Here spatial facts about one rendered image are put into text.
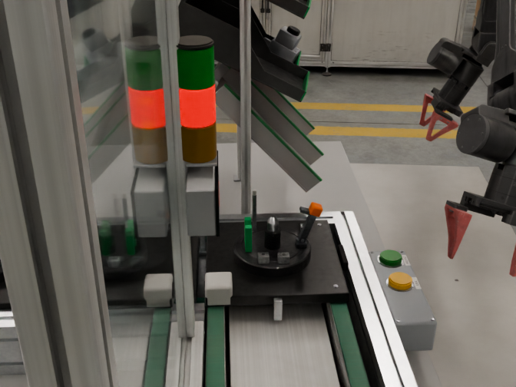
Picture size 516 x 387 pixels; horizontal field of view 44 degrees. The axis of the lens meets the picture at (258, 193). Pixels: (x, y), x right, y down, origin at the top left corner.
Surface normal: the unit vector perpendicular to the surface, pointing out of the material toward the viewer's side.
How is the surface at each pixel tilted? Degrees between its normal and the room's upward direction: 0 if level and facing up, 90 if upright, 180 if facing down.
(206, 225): 90
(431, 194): 0
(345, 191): 0
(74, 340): 90
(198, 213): 90
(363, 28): 90
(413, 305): 0
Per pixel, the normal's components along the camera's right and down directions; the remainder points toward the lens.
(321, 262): 0.00, -0.88
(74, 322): 0.06, 0.48
